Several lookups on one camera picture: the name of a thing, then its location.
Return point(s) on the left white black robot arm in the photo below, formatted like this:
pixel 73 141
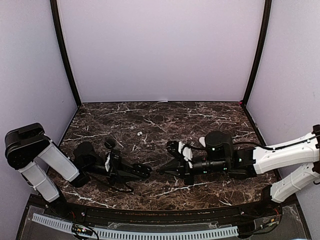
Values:
pixel 26 144

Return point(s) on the left black frame post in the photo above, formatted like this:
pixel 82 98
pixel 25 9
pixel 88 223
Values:
pixel 63 51

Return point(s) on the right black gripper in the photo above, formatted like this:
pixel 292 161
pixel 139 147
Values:
pixel 180 167

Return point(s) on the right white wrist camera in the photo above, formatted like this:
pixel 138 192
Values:
pixel 186 153

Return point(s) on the right black frame post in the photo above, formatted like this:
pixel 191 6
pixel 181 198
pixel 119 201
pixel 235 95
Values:
pixel 258 52

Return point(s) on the black round charging case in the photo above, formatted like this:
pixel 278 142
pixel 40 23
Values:
pixel 109 143

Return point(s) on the white slotted cable duct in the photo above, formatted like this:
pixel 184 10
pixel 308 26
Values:
pixel 100 233

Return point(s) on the white oval charging case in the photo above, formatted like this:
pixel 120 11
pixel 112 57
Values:
pixel 202 141

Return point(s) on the black oval charging case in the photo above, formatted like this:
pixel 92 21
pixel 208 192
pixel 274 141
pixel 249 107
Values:
pixel 142 170

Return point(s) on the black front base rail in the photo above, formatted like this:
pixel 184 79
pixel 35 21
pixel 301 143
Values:
pixel 237 214

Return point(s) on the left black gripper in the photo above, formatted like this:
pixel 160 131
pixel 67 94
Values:
pixel 117 167

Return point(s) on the black frame post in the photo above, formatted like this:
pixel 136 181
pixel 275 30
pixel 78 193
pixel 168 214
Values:
pixel 258 52
pixel 63 51

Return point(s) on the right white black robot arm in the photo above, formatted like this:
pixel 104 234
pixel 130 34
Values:
pixel 241 164

